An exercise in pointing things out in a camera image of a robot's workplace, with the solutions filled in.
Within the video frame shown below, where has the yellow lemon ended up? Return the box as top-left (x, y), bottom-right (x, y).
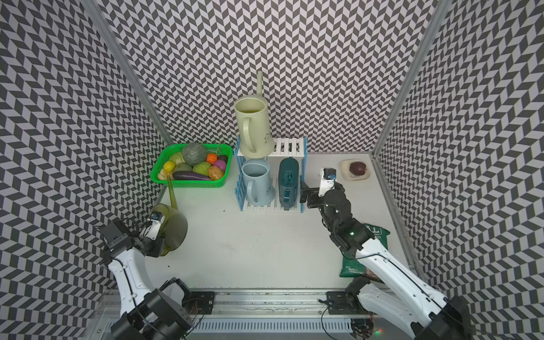
top-left (162, 160), bottom-right (177, 173)

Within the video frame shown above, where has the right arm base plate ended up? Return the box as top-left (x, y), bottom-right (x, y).
top-left (326, 290), bottom-right (369, 316)

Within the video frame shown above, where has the magenta round vegetable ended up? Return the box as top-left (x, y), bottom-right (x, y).
top-left (213, 160), bottom-right (227, 173)

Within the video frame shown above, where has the orange mini pumpkin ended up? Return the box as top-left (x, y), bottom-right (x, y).
top-left (206, 153), bottom-right (218, 165)

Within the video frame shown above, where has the light green cabbage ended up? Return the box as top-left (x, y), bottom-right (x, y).
top-left (193, 161), bottom-right (212, 177)

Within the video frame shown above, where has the aluminium front rail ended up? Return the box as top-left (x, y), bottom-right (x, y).
top-left (95, 288), bottom-right (447, 319)

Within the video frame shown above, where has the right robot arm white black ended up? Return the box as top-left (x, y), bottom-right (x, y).
top-left (300, 181), bottom-right (472, 339)

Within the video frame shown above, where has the blue white slatted shelf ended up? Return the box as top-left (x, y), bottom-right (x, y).
top-left (235, 137), bottom-right (307, 213)

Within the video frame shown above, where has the dark red onion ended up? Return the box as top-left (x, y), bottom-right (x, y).
top-left (348, 161), bottom-right (367, 177)

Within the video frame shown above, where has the purple eggplant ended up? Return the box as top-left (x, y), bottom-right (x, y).
top-left (172, 171), bottom-right (211, 181)

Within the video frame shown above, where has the green netted melon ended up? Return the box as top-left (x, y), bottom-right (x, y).
top-left (182, 143), bottom-right (208, 167)

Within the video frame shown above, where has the green plastic basket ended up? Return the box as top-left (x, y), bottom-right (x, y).
top-left (150, 144), bottom-right (234, 188)

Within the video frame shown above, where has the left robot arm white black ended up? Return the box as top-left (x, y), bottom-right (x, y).
top-left (99, 220), bottom-right (194, 339)

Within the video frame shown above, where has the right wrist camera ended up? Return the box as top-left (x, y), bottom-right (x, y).
top-left (318, 168), bottom-right (337, 197)

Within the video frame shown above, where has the green crisps bag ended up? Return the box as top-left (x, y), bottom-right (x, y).
top-left (339, 225), bottom-right (390, 282)

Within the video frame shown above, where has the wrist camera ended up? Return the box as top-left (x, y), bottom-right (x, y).
top-left (318, 168), bottom-right (337, 197)
top-left (140, 211), bottom-right (166, 240)

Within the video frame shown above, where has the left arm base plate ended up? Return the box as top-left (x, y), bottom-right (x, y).
top-left (182, 290), bottom-right (216, 315)

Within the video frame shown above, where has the olive green watering can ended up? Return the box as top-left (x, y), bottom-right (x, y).
top-left (152, 178), bottom-right (188, 256)

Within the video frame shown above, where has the cream small plate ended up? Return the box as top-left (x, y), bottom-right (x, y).
top-left (340, 159), bottom-right (371, 181)

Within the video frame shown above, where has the dark teal watering can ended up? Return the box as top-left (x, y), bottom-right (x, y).
top-left (279, 157), bottom-right (299, 211)

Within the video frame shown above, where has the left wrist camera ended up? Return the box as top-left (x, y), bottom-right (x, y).
top-left (140, 211), bottom-right (166, 240)

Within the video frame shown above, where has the cream watering can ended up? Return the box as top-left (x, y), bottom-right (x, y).
top-left (234, 71), bottom-right (276, 159)

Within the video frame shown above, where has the brown potato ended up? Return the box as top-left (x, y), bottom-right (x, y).
top-left (208, 166), bottom-right (225, 181)

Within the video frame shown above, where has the light blue watering can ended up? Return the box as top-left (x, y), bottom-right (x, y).
top-left (242, 159), bottom-right (275, 207)

